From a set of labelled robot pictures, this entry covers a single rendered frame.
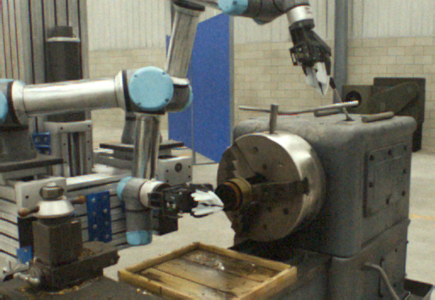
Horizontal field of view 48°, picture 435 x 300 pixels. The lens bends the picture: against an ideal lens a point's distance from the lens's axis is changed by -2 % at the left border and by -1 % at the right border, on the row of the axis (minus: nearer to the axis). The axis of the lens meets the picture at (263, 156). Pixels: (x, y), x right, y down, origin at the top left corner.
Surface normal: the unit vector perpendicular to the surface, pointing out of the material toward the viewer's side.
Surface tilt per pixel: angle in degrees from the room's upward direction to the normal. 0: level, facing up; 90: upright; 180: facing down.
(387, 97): 90
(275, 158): 90
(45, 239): 90
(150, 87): 89
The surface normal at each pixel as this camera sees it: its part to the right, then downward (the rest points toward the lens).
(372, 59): -0.49, 0.13
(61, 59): 0.14, 0.15
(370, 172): 0.81, 0.09
